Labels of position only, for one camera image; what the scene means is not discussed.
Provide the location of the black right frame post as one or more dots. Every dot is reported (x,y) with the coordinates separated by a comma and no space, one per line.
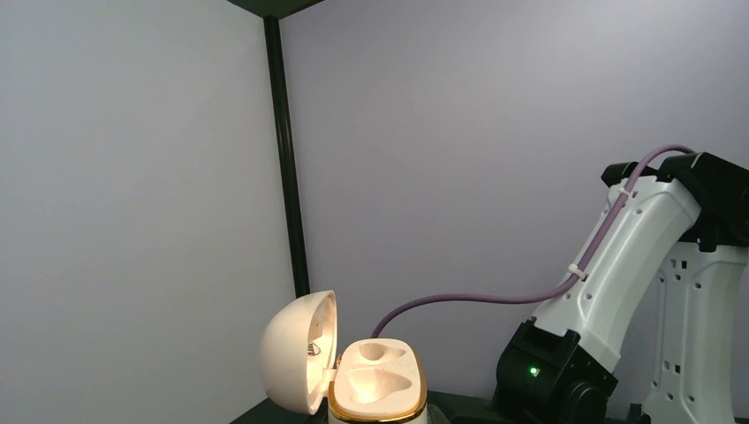
(288,169)

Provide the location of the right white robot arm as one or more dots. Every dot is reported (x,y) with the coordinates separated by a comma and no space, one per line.
(682,227)

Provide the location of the white square charging case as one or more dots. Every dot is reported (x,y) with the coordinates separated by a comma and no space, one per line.
(373,380)

